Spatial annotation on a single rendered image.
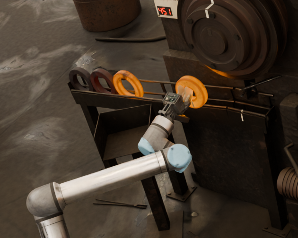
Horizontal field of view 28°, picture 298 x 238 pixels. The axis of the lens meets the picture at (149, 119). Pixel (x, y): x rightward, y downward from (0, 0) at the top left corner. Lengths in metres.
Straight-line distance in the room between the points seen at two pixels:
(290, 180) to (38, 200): 1.02
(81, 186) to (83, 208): 1.21
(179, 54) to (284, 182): 0.79
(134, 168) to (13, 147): 2.09
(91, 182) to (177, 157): 0.34
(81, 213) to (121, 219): 0.27
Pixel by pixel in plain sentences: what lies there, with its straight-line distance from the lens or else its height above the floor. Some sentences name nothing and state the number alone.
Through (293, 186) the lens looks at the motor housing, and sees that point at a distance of 2.52.
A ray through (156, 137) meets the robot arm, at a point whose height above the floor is 0.81.
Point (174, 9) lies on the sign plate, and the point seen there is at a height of 1.11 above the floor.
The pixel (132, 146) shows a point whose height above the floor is 0.60.
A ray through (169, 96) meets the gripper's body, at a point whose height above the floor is 0.88.
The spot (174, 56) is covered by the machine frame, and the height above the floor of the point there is 0.87.
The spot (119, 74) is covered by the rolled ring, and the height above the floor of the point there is 0.76.
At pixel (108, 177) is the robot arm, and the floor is 0.83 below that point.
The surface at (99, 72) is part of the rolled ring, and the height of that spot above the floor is 0.75.
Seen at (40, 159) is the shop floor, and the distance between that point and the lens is 4.04.
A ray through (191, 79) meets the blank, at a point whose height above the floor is 0.90.
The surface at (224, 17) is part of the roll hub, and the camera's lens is 2.26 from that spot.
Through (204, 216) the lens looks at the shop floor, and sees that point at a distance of 3.20.
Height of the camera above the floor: 2.22
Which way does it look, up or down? 34 degrees down
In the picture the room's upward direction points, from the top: 18 degrees counter-clockwise
